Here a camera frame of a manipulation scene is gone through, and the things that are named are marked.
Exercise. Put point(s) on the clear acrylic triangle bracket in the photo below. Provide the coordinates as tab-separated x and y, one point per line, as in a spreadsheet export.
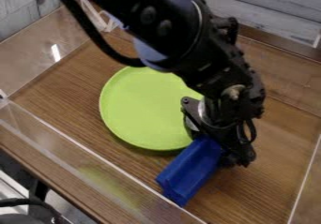
103	20

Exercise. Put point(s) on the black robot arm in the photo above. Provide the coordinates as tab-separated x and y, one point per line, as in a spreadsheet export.
182	39

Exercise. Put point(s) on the blue cross-shaped block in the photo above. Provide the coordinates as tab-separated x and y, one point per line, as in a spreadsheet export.
190	170

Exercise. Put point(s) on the green round plate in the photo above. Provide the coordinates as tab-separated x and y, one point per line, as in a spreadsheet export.
140	106

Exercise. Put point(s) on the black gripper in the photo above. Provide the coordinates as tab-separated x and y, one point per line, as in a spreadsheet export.
235	135

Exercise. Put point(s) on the clear acrylic front wall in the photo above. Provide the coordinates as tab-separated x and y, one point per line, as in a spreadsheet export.
105	192

